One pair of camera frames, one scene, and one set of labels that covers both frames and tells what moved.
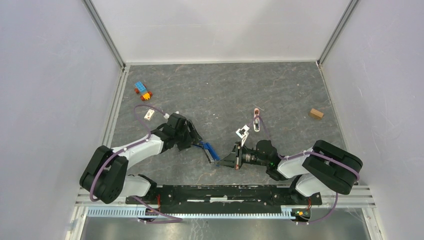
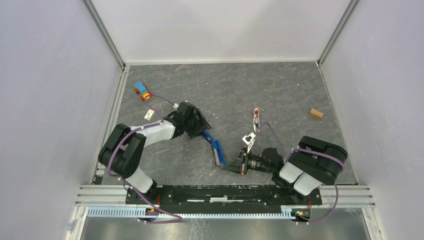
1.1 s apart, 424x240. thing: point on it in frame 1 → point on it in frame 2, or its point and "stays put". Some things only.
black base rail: [224, 196] stays put
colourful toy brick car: [142, 88] stays put
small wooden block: [316, 114] stays put
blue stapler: [211, 155] → [218, 151]
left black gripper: [192, 136] → [201, 124]
